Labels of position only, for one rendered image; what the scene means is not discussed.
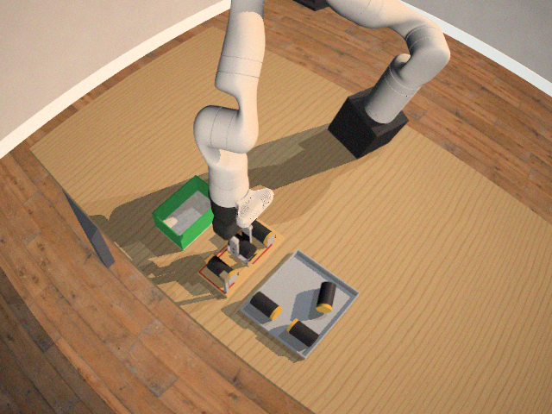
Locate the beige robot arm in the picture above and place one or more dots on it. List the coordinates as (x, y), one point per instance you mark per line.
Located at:
(224, 135)

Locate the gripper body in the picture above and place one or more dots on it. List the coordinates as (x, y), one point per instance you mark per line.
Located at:
(246, 204)

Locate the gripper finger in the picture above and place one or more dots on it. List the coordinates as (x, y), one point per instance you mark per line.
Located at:
(234, 247)
(247, 233)

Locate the black cylinder with yellow end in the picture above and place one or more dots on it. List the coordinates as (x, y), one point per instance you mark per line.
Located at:
(326, 297)
(216, 265)
(260, 232)
(247, 249)
(299, 330)
(265, 305)

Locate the green open-top box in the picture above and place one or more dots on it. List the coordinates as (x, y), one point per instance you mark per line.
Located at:
(188, 210)

